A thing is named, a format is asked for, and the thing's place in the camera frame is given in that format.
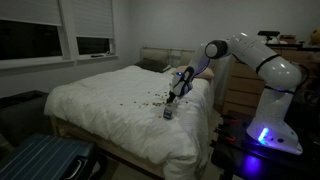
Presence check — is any blue ribbed suitcase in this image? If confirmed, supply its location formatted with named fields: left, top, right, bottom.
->
left=0, top=133, right=108, bottom=180

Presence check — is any dark grey pillow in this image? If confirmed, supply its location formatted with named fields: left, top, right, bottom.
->
left=134, top=58, right=172, bottom=74

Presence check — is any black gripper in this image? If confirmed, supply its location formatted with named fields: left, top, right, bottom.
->
left=165, top=89, right=181, bottom=106

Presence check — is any yellow plush toy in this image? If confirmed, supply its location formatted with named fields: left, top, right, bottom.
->
left=309, top=28, right=320, bottom=46

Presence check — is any wide dark window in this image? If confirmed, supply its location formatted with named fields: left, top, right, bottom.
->
left=0, top=19, right=63, bottom=61

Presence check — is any black camera on stand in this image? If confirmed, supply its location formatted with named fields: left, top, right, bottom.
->
left=257, top=30, right=281, bottom=44

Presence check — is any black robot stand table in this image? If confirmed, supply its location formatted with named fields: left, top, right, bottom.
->
left=210, top=111, right=320, bottom=180

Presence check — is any narrow white window blind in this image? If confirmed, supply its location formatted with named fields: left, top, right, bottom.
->
left=71, top=0, right=115, bottom=39

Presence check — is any narrow dark window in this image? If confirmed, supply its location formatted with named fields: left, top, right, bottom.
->
left=76, top=36, right=111, bottom=56

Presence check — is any wooden bed frame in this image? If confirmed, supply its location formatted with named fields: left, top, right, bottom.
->
left=49, top=114, right=166, bottom=179

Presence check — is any wooden chest of drawers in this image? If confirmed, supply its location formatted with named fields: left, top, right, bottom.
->
left=221, top=46, right=320, bottom=116

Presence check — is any small brown box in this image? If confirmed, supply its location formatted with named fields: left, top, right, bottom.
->
left=279, top=34, right=298, bottom=44

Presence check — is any red-handled black clamp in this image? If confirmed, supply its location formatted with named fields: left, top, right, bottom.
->
left=214, top=128, right=236, bottom=143
left=219, top=114, right=239, bottom=126

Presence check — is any beige padded headboard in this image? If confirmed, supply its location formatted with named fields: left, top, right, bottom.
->
left=139, top=46, right=221, bottom=73

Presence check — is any bed with white duvet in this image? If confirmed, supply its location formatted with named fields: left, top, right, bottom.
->
left=44, top=64, right=215, bottom=180

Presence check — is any pink pillow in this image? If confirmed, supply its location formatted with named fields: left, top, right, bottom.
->
left=174, top=65, right=215, bottom=80

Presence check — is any wide white window blind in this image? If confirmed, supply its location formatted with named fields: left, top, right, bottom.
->
left=0, top=0, right=63, bottom=27

